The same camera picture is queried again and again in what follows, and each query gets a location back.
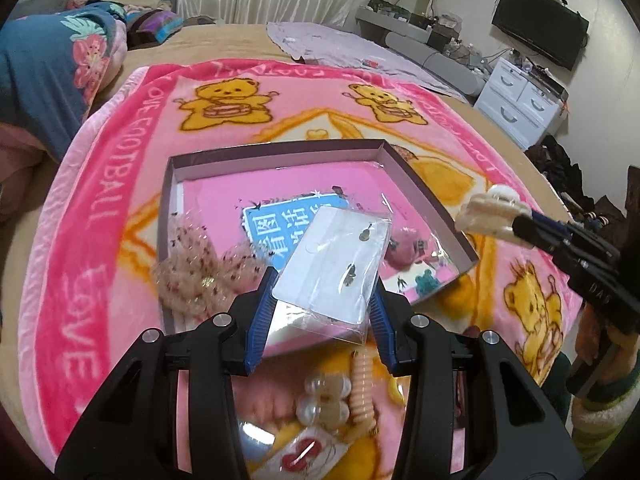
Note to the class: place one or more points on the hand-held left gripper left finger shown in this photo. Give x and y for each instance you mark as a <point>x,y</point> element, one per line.
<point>260,325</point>

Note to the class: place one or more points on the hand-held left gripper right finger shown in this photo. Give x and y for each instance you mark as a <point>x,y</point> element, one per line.
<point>381,330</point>

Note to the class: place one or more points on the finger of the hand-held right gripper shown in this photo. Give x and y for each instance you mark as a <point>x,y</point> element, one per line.
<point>550,224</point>
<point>532,235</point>

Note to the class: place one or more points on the cream hair claw clip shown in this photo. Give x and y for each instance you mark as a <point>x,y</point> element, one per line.
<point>485,215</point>

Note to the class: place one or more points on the earring card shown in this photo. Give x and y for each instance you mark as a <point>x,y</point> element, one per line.
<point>330,260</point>

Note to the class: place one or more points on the pink cardboard box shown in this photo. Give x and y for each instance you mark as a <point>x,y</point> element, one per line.
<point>280,185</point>

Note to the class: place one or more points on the person's right forearm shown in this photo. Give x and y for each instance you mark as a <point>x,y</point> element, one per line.
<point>605,420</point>

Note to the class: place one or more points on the dark clothes pile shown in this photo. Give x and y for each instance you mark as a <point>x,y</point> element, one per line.
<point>560,165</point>

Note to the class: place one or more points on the sheer dotted hair bow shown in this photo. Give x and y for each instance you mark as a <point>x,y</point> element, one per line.
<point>190,270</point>

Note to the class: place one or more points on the white drawer cabinet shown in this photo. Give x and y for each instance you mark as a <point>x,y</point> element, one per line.
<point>520,95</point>

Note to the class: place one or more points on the red hair clips in bag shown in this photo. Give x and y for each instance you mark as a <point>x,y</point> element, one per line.
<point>300,452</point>

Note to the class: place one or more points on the grey padded bench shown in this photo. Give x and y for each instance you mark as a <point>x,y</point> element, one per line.
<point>445,62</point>

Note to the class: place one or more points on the black flat television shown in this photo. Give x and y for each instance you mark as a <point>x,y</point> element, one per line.
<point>540,25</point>

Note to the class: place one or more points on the pink printed bear blanket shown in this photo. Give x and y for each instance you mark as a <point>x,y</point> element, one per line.
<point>100,185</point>

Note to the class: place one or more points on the grey desk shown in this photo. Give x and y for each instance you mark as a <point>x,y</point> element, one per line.
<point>380,22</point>

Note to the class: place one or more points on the pale purple bed sheet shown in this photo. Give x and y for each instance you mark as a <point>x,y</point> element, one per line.
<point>340,45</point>

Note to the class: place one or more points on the purple striped pillow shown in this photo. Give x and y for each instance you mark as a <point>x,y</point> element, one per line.
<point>155,25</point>

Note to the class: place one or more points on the blue floral quilt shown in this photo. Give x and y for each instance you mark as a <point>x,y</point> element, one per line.
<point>40,70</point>

